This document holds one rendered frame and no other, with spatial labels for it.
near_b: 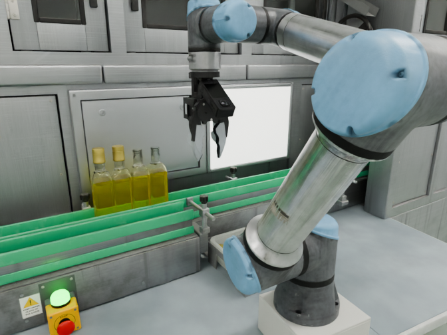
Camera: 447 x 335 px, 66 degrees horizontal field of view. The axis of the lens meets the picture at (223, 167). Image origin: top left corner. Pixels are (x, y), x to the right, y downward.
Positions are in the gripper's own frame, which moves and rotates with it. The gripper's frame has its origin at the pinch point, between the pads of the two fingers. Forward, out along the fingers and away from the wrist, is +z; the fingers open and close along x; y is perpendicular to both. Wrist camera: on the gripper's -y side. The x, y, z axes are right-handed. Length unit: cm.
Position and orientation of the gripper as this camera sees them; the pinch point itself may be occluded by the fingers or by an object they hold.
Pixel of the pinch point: (209, 155)
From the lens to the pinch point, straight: 84.8
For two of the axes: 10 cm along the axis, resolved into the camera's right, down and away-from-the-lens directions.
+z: 0.0, 9.6, 2.9
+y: -5.2, -2.5, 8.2
